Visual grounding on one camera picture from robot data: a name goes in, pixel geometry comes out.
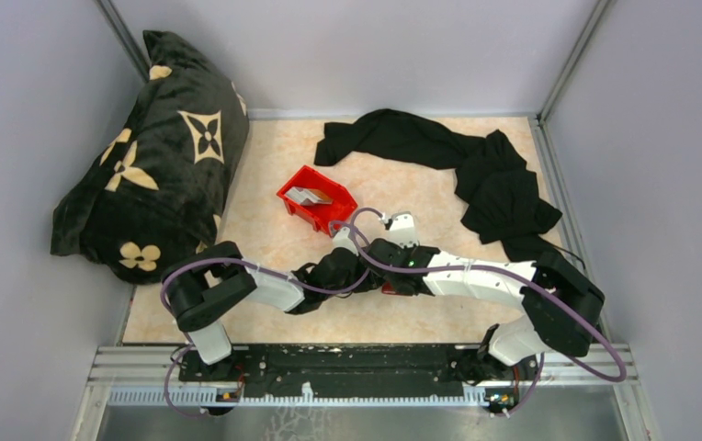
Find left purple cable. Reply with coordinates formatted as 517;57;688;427
161;220;373;419

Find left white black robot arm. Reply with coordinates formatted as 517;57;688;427
160;241;383;380

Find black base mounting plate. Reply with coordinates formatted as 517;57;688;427
178;344;537;399

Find black cloth garment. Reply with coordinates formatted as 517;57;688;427
313;109;562;262

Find red leather card holder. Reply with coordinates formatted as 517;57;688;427
381;283;399;295

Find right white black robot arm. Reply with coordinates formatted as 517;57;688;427
363;239;605;379

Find black floral patterned pillow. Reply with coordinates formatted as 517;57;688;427
50;30;250;285

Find stack of grey cards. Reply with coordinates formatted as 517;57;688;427
285;187;334;207

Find purple cable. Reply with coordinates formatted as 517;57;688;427
347;207;628;418
161;220;373;419

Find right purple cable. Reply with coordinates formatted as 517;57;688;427
347;207;628;418

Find aluminium frame rail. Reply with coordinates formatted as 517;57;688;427
87;345;639;409

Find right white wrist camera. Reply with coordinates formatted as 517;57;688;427
386;211;420;248

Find red plastic bin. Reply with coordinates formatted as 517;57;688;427
276;165;358;236

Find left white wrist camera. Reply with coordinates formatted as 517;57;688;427
332;227;358;255

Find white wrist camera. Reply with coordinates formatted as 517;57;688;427
332;227;358;255
386;211;420;248

